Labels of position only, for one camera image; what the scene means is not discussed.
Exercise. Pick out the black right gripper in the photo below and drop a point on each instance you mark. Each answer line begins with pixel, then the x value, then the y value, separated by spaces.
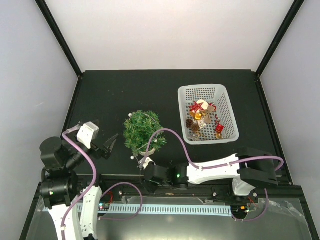
pixel 150 186

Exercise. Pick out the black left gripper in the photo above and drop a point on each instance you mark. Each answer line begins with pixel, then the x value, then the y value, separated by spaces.
pixel 97 152

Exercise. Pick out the small green christmas tree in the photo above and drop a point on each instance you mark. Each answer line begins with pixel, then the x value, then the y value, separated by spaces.
pixel 142 131

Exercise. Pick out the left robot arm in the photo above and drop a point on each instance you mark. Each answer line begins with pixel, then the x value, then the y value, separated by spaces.
pixel 70 187

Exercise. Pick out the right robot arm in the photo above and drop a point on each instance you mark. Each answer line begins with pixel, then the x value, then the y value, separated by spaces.
pixel 249 169

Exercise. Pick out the white tree pot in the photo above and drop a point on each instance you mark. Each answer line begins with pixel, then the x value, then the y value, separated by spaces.
pixel 147 153

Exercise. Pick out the red star tree topper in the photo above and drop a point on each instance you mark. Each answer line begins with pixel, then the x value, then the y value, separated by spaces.
pixel 194 108

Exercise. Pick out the brown pine cone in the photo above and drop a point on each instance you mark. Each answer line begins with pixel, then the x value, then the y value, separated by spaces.
pixel 189 123
pixel 195 128

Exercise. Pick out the white snowflake ornament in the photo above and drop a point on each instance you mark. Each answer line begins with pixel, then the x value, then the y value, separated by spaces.
pixel 202 124

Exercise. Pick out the gold gift box ornament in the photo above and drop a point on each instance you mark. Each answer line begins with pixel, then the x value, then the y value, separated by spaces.
pixel 198 116

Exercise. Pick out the burlap bow ornament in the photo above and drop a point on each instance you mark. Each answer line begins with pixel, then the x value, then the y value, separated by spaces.
pixel 207 118

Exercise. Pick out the red gift box ornament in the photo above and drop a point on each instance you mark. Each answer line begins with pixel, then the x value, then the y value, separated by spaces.
pixel 219 128

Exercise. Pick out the white perforated plastic basket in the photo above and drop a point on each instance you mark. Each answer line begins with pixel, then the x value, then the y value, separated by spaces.
pixel 216 94

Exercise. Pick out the red berry sprig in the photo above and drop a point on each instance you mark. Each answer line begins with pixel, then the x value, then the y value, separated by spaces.
pixel 217 120

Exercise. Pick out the white round foam ornament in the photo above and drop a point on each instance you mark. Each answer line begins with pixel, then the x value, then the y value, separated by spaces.
pixel 203 105

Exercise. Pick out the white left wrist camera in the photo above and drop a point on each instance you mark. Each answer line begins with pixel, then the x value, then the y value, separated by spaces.
pixel 87 132

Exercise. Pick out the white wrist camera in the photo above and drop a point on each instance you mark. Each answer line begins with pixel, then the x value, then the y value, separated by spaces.
pixel 87 132
pixel 144 162

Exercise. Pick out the light blue cable duct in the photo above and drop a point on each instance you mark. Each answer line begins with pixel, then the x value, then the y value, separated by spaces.
pixel 166 209

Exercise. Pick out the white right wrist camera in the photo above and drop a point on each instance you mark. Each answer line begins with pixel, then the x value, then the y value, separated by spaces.
pixel 144 162

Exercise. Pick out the black frame post left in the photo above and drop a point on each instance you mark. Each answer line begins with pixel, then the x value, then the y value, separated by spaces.
pixel 47 14

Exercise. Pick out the black frame post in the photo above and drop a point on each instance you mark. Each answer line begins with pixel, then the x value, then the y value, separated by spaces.
pixel 281 32
pixel 47 14

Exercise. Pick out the black frame post right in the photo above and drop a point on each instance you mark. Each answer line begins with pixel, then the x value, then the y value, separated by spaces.
pixel 281 32

